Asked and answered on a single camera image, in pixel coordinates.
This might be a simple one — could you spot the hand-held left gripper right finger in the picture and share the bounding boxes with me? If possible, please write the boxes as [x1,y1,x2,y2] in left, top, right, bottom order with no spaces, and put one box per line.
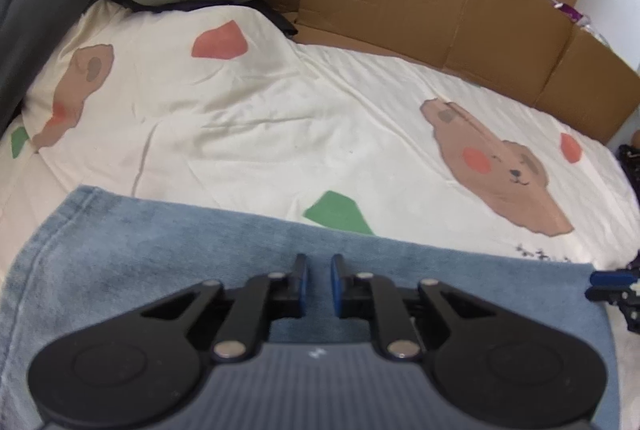
[330,254,502,359]

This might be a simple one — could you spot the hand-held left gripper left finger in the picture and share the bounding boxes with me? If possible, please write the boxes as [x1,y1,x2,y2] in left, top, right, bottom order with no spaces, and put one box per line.
[140,254,309,359]

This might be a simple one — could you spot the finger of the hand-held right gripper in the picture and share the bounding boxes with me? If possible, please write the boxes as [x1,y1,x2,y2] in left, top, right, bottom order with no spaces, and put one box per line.
[590,271,640,287]
[585,286,640,306]

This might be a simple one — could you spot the light blue jeans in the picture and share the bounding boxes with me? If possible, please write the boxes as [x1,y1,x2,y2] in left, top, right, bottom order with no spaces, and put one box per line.
[0,185,623,430]

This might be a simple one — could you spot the cream bear print blanket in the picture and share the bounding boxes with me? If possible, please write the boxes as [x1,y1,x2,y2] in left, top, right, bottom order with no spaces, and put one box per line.
[0,0,640,430]

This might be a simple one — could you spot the flattened cardboard box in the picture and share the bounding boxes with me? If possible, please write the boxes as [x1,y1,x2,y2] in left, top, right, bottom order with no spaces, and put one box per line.
[185,0,640,146]

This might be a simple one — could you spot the dark grey blanket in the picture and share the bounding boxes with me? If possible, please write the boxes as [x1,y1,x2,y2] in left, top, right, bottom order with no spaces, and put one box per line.
[0,0,103,136]

